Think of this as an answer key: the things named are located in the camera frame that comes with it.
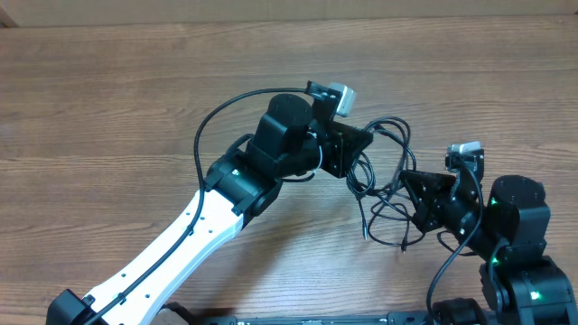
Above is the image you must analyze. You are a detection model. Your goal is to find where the black usb cable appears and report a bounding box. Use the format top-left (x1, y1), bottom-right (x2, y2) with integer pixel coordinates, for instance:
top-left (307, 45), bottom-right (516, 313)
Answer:
top-left (345, 116), bottom-right (426, 254)

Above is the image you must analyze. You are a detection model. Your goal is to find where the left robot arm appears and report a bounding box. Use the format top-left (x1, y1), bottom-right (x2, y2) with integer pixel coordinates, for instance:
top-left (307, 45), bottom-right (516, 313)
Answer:
top-left (46, 82), bottom-right (373, 324)

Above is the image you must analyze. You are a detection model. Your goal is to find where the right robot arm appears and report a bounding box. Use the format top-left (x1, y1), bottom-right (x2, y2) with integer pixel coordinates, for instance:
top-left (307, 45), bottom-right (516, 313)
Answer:
top-left (400, 149), bottom-right (577, 324)

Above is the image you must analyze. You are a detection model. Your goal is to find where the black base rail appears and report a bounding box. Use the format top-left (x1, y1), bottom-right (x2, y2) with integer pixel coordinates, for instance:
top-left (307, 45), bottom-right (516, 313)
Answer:
top-left (193, 311), bottom-right (435, 325)

